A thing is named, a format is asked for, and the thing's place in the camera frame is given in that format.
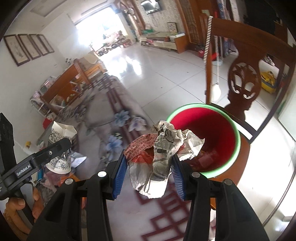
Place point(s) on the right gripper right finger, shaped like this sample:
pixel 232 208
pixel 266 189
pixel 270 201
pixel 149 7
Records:
pixel 194 187

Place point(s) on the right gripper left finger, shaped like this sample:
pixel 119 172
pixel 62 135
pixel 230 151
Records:
pixel 105 185

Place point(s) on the patterned paper cup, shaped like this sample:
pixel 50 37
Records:
pixel 61 136

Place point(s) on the newspaper ball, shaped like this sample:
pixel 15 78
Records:
pixel 149 157

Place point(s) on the left hand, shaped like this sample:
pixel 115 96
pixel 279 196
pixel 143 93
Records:
pixel 15 204

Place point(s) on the red basin green rim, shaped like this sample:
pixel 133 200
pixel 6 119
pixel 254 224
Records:
pixel 222 139

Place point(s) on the floral patterned tablecloth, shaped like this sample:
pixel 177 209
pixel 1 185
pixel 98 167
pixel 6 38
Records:
pixel 107 119

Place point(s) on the wooden bench chair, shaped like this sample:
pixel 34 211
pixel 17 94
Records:
pixel 71 83

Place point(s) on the yellow bag on floor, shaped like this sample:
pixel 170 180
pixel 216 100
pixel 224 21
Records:
pixel 268 82

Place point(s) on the low tv cabinet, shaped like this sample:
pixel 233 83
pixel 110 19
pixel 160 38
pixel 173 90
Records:
pixel 165 40

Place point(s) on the carved wooden chair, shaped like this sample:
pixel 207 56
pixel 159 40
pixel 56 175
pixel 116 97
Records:
pixel 244 80

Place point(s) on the framed pictures on wall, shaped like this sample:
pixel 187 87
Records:
pixel 26 47

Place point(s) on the wall mounted television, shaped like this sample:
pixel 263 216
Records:
pixel 151 6

